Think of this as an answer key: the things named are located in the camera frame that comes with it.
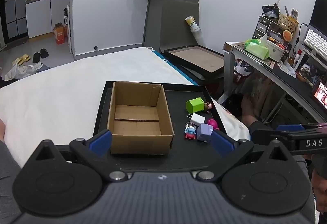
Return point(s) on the black monitor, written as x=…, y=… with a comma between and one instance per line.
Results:
x=320, y=11

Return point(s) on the grey door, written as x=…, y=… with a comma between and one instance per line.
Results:
x=153, y=16

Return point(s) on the small lit screen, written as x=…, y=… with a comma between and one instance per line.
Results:
x=322, y=93

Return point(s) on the small brown toy figure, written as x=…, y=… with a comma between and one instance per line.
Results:
x=208, y=107

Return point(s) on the grey desk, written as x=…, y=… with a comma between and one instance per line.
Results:
x=281, y=75

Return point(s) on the yellow slipper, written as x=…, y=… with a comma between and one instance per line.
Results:
x=25, y=57
x=18, y=61

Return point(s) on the black tray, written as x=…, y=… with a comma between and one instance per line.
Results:
x=184, y=116

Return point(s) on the orange cardboard box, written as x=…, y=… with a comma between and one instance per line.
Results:
x=60, y=34

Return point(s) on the spray bottle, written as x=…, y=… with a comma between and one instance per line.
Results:
x=66, y=16

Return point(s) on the black framed wooden board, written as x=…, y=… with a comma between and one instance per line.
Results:
x=199, y=59

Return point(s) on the pink toy figure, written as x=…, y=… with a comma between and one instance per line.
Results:
x=212, y=123

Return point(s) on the blue and red toy figure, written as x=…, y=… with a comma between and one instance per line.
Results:
x=190, y=132

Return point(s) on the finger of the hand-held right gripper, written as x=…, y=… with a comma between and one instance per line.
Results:
x=290, y=127
x=268, y=134

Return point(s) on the desktop drawer organizer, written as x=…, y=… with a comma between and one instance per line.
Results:
x=273, y=42

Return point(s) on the woven basket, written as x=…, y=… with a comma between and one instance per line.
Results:
x=287, y=23

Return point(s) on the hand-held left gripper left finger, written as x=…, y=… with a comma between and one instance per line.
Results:
x=101, y=141

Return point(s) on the white keyboard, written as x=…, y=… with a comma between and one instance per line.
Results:
x=316, y=41

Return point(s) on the black slipper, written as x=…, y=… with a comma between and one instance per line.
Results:
x=44, y=53
x=36, y=57

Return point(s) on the red basket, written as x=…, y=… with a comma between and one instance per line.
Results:
x=240, y=74

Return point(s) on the green tissue pack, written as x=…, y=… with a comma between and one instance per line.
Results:
x=256, y=50

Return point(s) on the brown cardboard box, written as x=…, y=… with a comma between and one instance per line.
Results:
x=138, y=116

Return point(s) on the white charger plug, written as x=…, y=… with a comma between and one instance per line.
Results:
x=196, y=119

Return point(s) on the person's right hand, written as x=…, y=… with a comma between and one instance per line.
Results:
x=319, y=188

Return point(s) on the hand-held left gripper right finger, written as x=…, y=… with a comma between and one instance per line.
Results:
x=221, y=143

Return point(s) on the green toy block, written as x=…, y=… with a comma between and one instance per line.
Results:
x=195, y=105

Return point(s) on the white cabinet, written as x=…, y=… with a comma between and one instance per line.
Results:
x=43, y=16

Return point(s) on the person's grey trouser leg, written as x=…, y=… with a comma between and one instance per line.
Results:
x=6, y=175

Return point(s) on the grey leaning board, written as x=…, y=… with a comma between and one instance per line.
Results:
x=176, y=24

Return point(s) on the lavender toy block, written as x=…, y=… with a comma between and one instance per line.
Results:
x=204, y=132

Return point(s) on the yellow capped white tube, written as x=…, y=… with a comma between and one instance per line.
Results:
x=193, y=25

